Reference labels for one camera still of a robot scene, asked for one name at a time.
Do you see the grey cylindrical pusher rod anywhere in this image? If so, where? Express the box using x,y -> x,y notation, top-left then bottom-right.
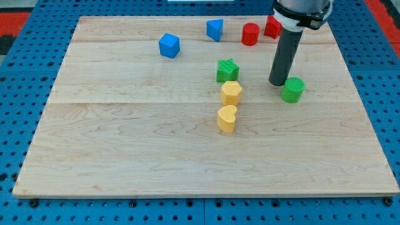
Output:
269,28 -> 303,86

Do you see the green cylinder block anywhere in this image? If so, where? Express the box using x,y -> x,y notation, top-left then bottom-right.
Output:
281,77 -> 306,103

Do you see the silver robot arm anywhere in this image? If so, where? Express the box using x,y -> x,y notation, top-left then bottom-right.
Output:
269,0 -> 334,86

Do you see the red star block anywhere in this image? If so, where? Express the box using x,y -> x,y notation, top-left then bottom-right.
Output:
264,15 -> 283,39

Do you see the red cylinder block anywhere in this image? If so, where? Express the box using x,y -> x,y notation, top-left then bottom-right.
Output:
241,22 -> 260,46

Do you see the green star block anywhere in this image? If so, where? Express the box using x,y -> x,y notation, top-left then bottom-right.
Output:
216,58 -> 239,83

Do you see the blue triangle block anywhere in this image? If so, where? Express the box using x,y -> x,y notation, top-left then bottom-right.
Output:
206,19 -> 224,42

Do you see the yellow hexagon block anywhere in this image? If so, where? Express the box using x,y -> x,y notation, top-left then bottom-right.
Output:
220,81 -> 243,106

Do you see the yellow heart block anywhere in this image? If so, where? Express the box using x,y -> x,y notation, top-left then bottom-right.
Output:
217,105 -> 238,133

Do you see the blue cube block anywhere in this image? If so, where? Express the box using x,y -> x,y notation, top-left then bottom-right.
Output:
159,33 -> 180,59

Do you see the wooden board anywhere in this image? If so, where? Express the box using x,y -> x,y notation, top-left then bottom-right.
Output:
12,16 -> 399,199

